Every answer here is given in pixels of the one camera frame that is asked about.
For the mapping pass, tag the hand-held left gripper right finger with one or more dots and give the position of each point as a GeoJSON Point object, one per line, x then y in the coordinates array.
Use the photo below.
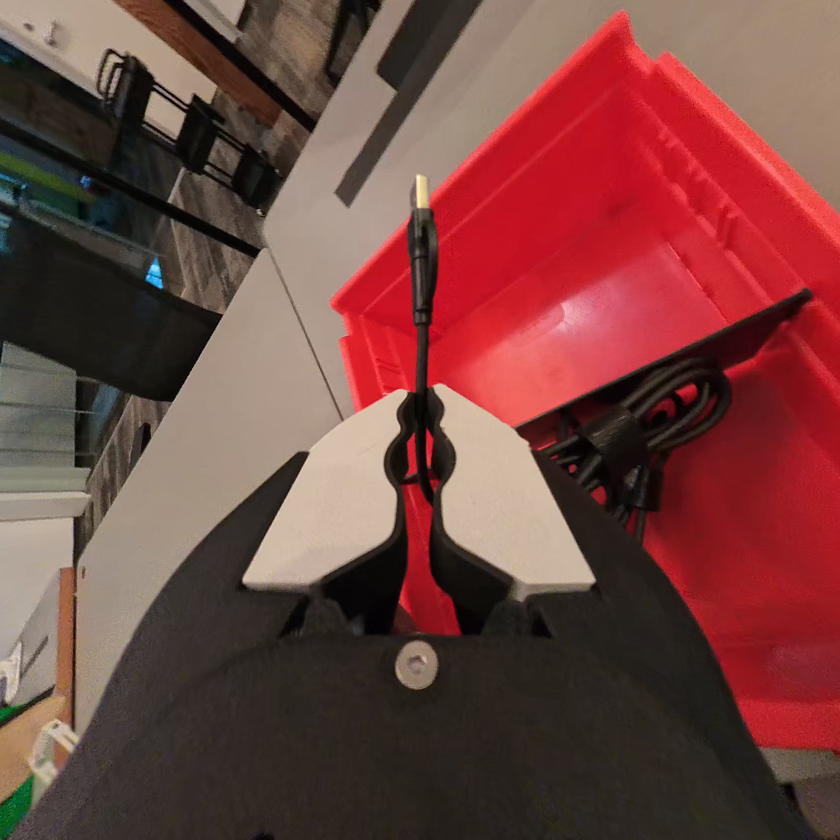
{"type": "Point", "coordinates": [512, 512]}

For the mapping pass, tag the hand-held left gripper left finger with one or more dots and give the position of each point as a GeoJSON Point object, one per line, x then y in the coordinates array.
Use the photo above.
{"type": "Point", "coordinates": [328, 512]}

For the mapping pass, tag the red plastic bin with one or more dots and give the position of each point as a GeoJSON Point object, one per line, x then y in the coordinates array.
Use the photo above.
{"type": "Point", "coordinates": [591, 302]}

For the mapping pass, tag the black utility cart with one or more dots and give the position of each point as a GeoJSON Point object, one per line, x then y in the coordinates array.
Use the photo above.
{"type": "Point", "coordinates": [197, 131]}

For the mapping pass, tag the wooden post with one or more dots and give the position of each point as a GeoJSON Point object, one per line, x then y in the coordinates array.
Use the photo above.
{"type": "Point", "coordinates": [223, 59]}

